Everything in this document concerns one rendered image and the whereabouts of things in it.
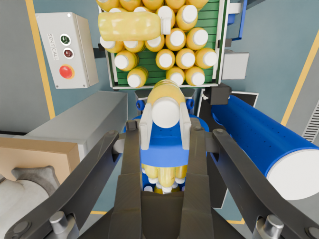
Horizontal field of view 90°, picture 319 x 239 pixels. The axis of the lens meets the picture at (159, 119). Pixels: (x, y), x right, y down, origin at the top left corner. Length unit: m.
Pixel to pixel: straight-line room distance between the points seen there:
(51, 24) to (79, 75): 0.14
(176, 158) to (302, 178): 0.65
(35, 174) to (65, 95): 1.21
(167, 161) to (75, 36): 0.42
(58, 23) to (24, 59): 1.51
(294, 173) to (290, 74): 1.25
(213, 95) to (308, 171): 0.54
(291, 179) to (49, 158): 1.02
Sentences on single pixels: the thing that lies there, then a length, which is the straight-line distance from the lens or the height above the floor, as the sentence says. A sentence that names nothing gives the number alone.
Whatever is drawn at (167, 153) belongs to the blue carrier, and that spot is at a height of 1.23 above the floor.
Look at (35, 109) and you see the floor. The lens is 2.17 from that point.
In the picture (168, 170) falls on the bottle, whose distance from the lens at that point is 0.55.
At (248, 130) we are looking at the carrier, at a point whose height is 0.77.
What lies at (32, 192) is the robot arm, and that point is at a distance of 0.77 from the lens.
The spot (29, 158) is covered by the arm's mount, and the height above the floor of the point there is 1.08.
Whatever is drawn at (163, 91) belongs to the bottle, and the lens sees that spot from 0.24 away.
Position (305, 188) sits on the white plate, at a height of 1.04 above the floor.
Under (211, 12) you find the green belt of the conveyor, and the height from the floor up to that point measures 0.90.
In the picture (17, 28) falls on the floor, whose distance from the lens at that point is 2.06.
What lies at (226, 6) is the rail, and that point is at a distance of 0.66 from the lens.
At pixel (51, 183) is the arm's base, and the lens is 0.81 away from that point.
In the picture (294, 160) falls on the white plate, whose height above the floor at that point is 1.04.
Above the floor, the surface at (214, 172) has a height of 0.15.
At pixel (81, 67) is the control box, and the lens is 0.54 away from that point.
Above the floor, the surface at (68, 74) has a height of 1.11.
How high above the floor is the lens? 1.59
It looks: 67 degrees down
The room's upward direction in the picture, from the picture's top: 177 degrees counter-clockwise
